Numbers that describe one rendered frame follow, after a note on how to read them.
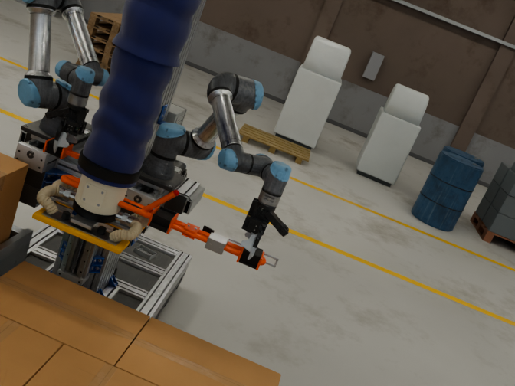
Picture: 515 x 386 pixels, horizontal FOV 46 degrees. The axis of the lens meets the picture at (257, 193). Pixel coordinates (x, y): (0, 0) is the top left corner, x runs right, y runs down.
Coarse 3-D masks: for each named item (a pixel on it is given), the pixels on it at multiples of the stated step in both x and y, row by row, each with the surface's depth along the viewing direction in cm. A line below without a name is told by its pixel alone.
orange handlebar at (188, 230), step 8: (72, 152) 250; (64, 176) 225; (72, 176) 228; (72, 184) 224; (128, 200) 227; (128, 208) 223; (136, 208) 223; (144, 216) 223; (176, 224) 223; (184, 224) 227; (192, 224) 228; (184, 232) 223; (192, 232) 223; (200, 232) 226; (224, 248) 222; (232, 248) 223; (240, 248) 226
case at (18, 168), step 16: (0, 160) 247; (16, 160) 252; (0, 176) 233; (16, 176) 246; (0, 192) 238; (16, 192) 252; (0, 208) 244; (16, 208) 259; (0, 224) 250; (0, 240) 256
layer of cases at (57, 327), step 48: (0, 288) 238; (48, 288) 250; (0, 336) 213; (48, 336) 223; (96, 336) 233; (144, 336) 244; (192, 336) 256; (0, 384) 192; (48, 384) 200; (96, 384) 208; (144, 384) 217; (192, 384) 227; (240, 384) 238
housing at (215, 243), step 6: (210, 234) 225; (216, 234) 227; (210, 240) 222; (216, 240) 222; (222, 240) 224; (210, 246) 223; (216, 246) 222; (222, 246) 222; (216, 252) 223; (222, 252) 223
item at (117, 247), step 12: (36, 216) 216; (48, 216) 218; (60, 216) 221; (60, 228) 216; (72, 228) 217; (84, 228) 219; (96, 228) 223; (96, 240) 216; (108, 240) 218; (120, 240) 221; (120, 252) 216
